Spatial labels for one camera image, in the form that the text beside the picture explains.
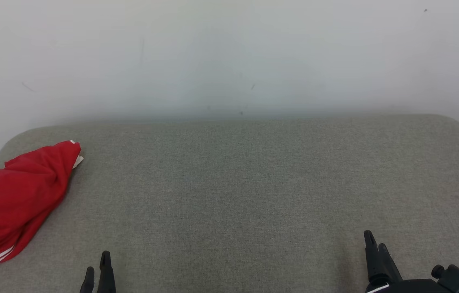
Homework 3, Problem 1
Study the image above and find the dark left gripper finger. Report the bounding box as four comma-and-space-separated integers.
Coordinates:
97, 251, 117, 293
80, 267, 95, 293

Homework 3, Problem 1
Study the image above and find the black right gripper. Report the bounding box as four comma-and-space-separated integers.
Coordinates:
363, 230, 449, 293

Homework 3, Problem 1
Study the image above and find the grey fabric sofa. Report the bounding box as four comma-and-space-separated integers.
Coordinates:
0, 114, 459, 293

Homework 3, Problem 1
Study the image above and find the red Bulls 23 jersey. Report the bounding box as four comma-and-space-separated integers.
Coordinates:
0, 140, 84, 278

